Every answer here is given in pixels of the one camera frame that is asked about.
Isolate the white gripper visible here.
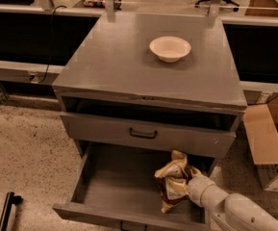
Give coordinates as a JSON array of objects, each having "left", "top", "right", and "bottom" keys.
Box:
[{"left": 187, "top": 175, "right": 215, "bottom": 207}]

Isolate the brown chip bag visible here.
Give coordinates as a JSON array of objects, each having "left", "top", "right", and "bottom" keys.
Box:
[{"left": 154, "top": 150, "right": 201, "bottom": 214}]

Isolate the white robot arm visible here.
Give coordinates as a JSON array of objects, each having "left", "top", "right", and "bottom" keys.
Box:
[{"left": 186, "top": 175, "right": 278, "bottom": 231}]

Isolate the grey top drawer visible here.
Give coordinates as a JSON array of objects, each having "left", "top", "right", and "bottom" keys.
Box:
[{"left": 61, "top": 112, "right": 236, "bottom": 158}]

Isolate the grey open middle drawer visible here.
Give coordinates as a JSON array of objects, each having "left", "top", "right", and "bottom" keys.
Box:
[{"left": 53, "top": 143, "right": 210, "bottom": 231}]

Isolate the grey drawer cabinet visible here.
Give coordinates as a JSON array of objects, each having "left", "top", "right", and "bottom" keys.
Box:
[{"left": 51, "top": 11, "right": 248, "bottom": 178}]

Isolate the open cardboard box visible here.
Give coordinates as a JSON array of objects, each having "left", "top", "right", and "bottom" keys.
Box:
[{"left": 243, "top": 96, "right": 278, "bottom": 192}]

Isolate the white paper bowl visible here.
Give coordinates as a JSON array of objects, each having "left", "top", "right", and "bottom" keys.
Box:
[{"left": 149, "top": 37, "right": 191, "bottom": 63}]

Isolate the black stand base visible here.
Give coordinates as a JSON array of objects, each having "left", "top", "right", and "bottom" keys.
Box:
[{"left": 0, "top": 192, "right": 23, "bottom": 231}]

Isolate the black office chair base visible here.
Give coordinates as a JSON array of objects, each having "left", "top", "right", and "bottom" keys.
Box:
[{"left": 193, "top": 0, "right": 240, "bottom": 13}]

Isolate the black top drawer handle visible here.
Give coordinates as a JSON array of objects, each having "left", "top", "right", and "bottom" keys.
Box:
[{"left": 128, "top": 128, "right": 158, "bottom": 140}]

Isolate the black power cable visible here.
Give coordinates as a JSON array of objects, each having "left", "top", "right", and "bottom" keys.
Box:
[{"left": 37, "top": 5, "right": 67, "bottom": 85}]

